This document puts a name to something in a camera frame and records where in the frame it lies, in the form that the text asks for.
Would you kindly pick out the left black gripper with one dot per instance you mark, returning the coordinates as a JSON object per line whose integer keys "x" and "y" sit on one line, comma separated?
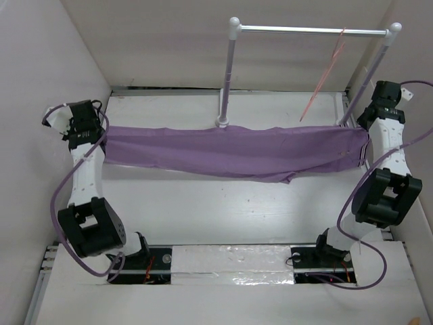
{"x": 70, "y": 131}

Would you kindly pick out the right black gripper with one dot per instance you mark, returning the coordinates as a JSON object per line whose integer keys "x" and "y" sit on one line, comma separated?
{"x": 362, "y": 122}

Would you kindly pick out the purple trousers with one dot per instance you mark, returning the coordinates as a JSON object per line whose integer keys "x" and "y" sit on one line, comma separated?
{"x": 271, "y": 155}

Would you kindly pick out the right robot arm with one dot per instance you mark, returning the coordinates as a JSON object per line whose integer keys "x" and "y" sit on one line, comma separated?
{"x": 389, "y": 190}

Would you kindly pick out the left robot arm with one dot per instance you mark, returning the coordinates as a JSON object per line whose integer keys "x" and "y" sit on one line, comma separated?
{"x": 89, "y": 222}

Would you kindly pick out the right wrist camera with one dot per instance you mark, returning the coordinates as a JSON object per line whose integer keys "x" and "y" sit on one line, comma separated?
{"x": 406, "y": 95}

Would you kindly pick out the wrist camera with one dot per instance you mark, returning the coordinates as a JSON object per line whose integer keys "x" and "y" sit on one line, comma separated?
{"x": 406, "y": 95}
{"x": 58, "y": 118}

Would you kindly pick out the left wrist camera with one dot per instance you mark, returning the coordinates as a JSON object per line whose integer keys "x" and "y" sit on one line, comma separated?
{"x": 58, "y": 118}

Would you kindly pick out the pink wire hanger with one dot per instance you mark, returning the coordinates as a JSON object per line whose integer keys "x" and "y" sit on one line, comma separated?
{"x": 339, "y": 46}

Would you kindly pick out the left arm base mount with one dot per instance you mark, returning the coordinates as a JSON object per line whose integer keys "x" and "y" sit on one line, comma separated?
{"x": 148, "y": 265}

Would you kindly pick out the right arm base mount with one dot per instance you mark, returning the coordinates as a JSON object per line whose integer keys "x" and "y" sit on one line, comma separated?
{"x": 312, "y": 263}

